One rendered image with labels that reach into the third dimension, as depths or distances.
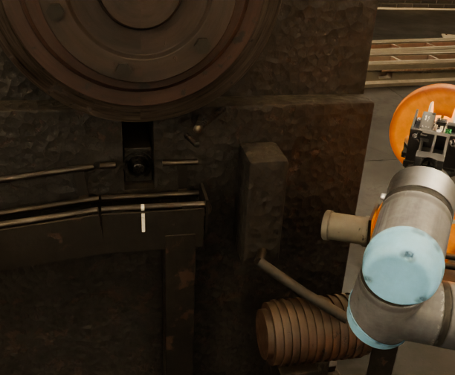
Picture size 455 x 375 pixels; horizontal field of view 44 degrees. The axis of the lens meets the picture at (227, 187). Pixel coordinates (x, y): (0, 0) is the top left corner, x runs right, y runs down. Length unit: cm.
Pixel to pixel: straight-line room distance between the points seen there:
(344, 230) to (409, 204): 38
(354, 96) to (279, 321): 48
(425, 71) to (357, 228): 362
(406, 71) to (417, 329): 385
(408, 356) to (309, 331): 82
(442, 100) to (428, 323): 36
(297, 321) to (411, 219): 46
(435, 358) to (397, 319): 114
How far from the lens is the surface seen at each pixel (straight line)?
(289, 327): 110
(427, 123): 86
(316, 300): 110
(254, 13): 95
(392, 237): 69
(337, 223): 110
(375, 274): 70
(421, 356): 191
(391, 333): 81
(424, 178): 77
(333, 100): 118
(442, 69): 471
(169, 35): 87
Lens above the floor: 123
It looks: 27 degrees down
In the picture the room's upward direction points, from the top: 3 degrees clockwise
